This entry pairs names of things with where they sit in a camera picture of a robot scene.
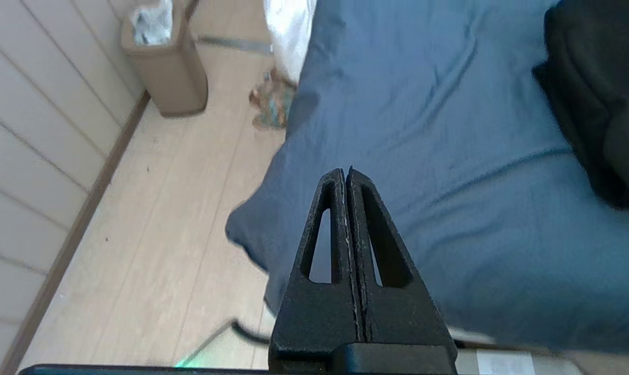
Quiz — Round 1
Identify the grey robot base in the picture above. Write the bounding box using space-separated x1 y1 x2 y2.
177 320 588 375

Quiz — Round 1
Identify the blue bed sheet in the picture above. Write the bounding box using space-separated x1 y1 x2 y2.
225 0 629 357

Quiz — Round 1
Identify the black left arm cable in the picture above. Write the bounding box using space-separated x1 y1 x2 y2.
230 319 271 345

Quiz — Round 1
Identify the white plastic bin liner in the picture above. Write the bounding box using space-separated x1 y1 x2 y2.
131 0 173 46

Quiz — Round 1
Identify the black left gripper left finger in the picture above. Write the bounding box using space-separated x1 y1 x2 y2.
269 167 366 368

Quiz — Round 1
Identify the brown trash bin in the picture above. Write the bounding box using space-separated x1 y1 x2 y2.
120 0 209 118

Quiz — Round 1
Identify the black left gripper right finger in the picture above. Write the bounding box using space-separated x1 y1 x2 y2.
346 167 458 347

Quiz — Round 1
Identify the multicoloured crumpled floor cloth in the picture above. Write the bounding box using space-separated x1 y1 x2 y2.
249 70 297 131

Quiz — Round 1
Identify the white garment with striped trim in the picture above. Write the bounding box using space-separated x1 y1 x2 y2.
264 0 318 85

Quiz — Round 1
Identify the grey metal rod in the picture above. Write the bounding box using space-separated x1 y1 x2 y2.
197 35 273 56

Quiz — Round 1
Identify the black zip hoodie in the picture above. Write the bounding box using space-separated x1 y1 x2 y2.
532 0 629 219

